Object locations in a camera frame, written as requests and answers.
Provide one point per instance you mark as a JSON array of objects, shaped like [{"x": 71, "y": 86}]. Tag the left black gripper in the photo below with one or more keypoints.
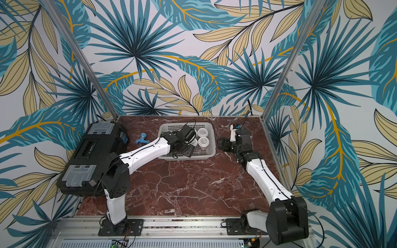
[{"x": 189, "y": 152}]

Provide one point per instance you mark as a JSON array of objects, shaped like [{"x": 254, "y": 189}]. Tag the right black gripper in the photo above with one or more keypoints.
[{"x": 228, "y": 144}]

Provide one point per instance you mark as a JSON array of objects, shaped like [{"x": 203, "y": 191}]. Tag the yogurt cup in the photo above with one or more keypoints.
[
  {"x": 203, "y": 142},
  {"x": 194, "y": 142},
  {"x": 202, "y": 132}
]

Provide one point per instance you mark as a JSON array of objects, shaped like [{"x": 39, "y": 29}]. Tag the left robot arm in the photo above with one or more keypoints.
[{"x": 116, "y": 181}]

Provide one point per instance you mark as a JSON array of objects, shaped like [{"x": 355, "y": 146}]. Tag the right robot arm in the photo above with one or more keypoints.
[{"x": 287, "y": 218}]

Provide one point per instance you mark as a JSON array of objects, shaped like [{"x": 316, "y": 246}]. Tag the white perforated plastic basket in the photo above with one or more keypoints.
[{"x": 198, "y": 152}]

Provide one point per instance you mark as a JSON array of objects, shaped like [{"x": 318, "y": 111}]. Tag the small blue toy drill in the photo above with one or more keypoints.
[{"x": 142, "y": 139}]

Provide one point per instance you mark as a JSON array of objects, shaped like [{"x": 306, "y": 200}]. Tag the black plastic toolbox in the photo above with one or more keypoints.
[{"x": 92, "y": 158}]

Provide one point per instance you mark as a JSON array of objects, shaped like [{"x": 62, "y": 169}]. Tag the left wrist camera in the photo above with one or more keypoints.
[{"x": 188, "y": 133}]

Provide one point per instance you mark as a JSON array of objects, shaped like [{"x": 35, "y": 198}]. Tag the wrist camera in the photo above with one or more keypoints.
[
  {"x": 188, "y": 133},
  {"x": 240, "y": 135}
]

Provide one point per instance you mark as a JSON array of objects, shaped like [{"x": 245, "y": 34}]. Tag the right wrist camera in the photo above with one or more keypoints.
[{"x": 240, "y": 135}]

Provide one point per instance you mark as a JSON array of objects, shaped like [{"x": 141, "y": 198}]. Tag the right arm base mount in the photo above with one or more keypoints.
[{"x": 239, "y": 226}]

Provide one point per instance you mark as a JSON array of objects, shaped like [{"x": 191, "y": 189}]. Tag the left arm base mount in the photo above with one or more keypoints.
[{"x": 124, "y": 228}]

